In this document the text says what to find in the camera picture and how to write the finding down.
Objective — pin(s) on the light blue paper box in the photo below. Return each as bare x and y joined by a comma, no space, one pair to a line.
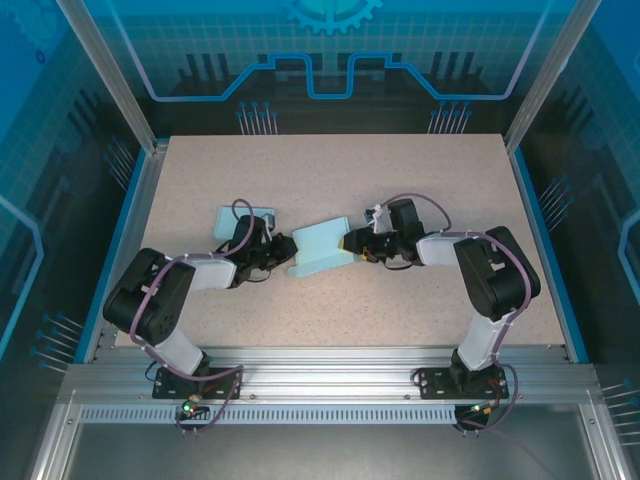
225,222
320,245

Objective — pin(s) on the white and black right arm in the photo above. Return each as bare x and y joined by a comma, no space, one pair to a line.
440,250

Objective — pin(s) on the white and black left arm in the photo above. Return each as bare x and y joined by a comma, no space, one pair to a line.
212,272

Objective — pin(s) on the blue table edge strip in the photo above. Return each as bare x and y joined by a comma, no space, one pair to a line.
112,245
547,250

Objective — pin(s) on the small green-lit circuit board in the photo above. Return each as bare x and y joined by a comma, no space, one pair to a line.
477,410
189,407

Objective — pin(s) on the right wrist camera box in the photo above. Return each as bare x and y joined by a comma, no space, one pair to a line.
380,220

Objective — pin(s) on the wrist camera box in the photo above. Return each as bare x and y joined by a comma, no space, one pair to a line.
380,220
270,221

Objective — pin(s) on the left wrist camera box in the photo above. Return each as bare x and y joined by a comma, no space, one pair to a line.
270,221

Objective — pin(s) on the aluminium frame crossbeam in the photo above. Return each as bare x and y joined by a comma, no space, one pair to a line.
325,375

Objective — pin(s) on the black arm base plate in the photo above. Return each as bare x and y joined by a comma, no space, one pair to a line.
435,382
167,385

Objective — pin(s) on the aluminium frame post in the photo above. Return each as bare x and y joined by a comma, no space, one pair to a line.
544,75
120,75

